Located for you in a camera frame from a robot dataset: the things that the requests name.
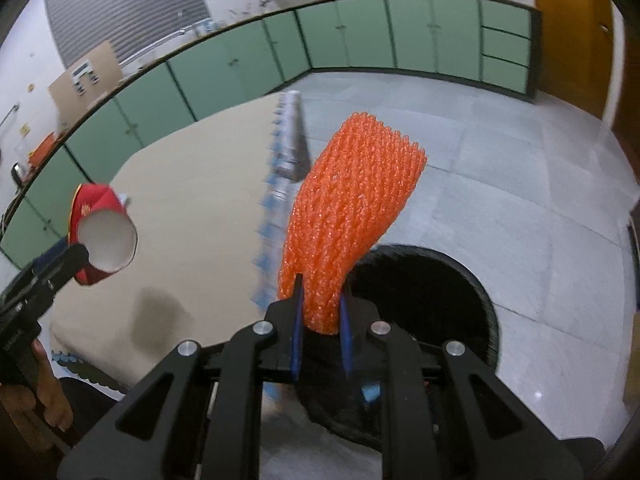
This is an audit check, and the cardboard panel with switches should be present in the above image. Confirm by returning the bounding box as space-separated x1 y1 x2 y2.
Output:
47 39 124 127

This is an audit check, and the green floor cabinet row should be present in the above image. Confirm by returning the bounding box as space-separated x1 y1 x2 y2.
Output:
0 0 544 272

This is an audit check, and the orange foam net sleeve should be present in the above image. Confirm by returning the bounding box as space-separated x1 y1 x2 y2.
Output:
276 111 429 337

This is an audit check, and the grey window blind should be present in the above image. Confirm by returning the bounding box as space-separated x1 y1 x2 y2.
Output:
43 0 212 69

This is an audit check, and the wooden table with beige top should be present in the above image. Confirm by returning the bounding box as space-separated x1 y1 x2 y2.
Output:
49 91 312 397

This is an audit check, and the brown wooden door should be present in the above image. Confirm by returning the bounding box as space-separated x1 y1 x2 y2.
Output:
529 0 617 117

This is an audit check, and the red paper cup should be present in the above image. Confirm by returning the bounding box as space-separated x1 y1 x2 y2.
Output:
66 183 139 289

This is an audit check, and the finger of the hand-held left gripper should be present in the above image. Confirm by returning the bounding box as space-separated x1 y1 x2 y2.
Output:
30 240 74 267
0 243 91 322

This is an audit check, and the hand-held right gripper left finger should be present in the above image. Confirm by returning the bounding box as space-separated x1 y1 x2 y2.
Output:
57 274 305 480

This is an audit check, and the metal pipe rail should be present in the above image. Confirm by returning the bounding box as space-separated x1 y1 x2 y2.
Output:
119 24 192 69

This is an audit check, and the person's left hand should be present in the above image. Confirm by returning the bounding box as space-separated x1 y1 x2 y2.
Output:
0 339 77 443

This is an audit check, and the black lined bin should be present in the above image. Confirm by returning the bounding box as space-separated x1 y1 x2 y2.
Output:
300 243 501 455

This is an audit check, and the printed tablecloth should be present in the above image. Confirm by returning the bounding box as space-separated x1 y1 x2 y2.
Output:
51 89 312 407

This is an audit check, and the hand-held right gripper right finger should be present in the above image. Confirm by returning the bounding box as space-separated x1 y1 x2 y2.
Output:
339 284 584 480

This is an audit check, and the orange bag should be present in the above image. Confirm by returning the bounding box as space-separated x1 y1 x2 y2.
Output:
27 131 57 167

